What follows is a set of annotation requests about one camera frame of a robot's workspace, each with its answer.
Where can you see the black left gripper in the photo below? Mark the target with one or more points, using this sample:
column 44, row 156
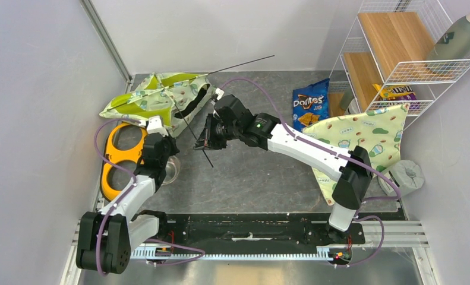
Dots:
column 172, row 142

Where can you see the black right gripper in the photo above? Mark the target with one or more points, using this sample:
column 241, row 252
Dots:
column 207, row 140

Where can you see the green avocado-print pet tent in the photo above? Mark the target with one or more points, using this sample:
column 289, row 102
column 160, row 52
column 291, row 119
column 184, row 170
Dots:
column 175, row 97

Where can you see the long black tent pole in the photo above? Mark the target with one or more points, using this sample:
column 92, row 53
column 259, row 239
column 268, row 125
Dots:
column 207, row 74

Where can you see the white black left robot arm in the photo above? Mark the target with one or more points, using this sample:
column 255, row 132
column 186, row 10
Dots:
column 116, row 220

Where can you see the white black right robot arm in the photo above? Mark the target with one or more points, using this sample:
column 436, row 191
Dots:
column 348, row 169

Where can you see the steel pet bowl near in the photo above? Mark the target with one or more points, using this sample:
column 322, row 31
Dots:
column 172, row 169

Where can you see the green avocado-print tent mat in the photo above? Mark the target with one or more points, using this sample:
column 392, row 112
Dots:
column 378, row 131

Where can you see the orange double bowl holder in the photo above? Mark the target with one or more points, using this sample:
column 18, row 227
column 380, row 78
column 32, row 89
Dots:
column 119, row 155

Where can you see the blue Doritos chip bag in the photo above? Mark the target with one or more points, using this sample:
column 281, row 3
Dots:
column 310, row 104

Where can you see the white jar under shelf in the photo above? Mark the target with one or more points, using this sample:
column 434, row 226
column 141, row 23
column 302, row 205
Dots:
column 352, row 108

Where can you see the yellow M&M's candy bag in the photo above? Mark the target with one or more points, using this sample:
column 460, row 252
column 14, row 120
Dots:
column 395, row 92

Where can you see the green bottle with beige cap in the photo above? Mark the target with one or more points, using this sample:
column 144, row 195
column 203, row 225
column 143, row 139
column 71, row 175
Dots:
column 454, row 43

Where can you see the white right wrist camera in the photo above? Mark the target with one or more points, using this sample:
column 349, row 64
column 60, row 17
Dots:
column 217, row 95

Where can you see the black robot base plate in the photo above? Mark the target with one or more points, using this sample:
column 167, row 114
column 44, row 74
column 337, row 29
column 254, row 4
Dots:
column 258, row 233

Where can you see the aluminium rail with cable comb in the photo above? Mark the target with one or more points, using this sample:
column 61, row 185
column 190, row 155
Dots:
column 390, row 234

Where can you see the white wire shelf rack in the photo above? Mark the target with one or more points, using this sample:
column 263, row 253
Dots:
column 388, row 44

